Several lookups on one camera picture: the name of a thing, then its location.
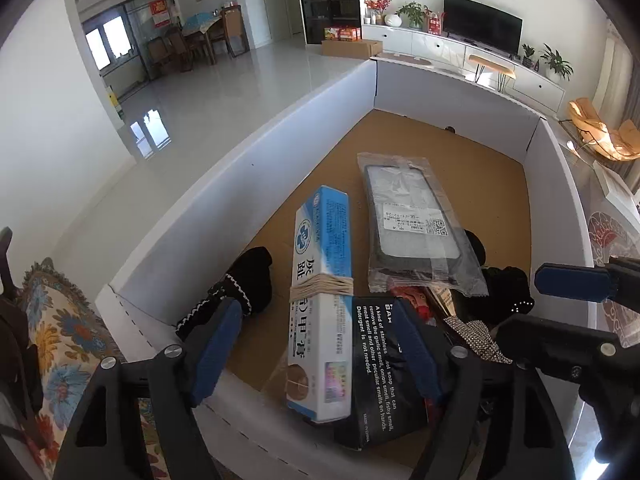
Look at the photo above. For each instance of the brown cardboard box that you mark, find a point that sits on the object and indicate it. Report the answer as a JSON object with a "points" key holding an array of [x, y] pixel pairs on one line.
{"points": [[361, 49]]}

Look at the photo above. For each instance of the black velvet pouch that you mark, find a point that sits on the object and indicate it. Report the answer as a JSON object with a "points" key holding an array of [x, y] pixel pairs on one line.
{"points": [[508, 294]]}

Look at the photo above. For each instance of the wooden stool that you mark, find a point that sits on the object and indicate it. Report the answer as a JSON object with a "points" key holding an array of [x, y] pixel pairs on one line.
{"points": [[503, 73]]}

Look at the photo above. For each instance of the phone case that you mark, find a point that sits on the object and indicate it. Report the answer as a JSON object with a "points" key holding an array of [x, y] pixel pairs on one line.
{"points": [[415, 236]]}

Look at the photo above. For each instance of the white flat box lid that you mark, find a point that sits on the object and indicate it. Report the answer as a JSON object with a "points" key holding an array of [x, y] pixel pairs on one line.
{"points": [[616, 192]]}

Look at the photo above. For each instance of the black printed box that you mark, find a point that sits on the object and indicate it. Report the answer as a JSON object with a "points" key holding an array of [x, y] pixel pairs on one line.
{"points": [[386, 404]]}

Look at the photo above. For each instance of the blue white medicine box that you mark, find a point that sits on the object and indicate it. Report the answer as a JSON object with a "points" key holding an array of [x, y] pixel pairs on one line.
{"points": [[318, 380]]}

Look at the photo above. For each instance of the dining table with chairs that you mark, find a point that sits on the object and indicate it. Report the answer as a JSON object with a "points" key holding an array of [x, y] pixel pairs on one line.
{"points": [[198, 36]]}

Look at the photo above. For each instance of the green potted plant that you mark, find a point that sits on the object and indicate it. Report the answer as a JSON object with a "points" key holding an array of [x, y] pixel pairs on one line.
{"points": [[416, 14], [557, 68]]}

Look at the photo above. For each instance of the green potted plant left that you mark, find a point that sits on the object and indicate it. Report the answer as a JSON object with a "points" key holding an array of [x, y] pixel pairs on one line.
{"points": [[416, 14]]}

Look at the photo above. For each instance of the white tv cabinet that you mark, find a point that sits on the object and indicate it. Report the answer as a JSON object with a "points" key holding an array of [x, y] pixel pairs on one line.
{"points": [[529, 87]]}

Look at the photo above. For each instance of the red flower vase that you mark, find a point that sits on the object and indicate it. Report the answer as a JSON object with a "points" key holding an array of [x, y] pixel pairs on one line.
{"points": [[377, 9]]}

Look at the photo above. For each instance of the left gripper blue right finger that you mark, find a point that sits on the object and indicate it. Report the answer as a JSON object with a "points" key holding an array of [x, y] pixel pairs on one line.
{"points": [[524, 440]]}

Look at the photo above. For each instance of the red packet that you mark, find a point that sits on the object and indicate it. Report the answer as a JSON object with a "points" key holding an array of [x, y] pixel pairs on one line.
{"points": [[420, 298]]}

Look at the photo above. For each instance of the black television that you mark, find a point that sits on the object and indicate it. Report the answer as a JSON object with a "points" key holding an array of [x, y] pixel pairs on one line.
{"points": [[482, 24]]}

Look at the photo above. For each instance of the floral cushion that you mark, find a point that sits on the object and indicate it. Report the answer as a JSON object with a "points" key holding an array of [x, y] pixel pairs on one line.
{"points": [[71, 341]]}

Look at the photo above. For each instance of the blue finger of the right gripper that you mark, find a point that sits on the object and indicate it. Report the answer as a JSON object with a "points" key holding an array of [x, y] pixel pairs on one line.
{"points": [[575, 282]]}

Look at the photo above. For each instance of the green potted plant right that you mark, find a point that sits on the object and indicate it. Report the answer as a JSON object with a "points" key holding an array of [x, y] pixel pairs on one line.
{"points": [[557, 68]]}

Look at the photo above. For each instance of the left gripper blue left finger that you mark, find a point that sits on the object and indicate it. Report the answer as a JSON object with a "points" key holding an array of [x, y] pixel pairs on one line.
{"points": [[105, 437]]}

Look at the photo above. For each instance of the black knit sock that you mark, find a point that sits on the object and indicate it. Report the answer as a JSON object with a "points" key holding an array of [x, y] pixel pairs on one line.
{"points": [[247, 281]]}

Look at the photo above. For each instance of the orange lounge chair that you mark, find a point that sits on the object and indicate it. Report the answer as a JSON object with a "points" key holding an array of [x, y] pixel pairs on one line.
{"points": [[618, 145]]}

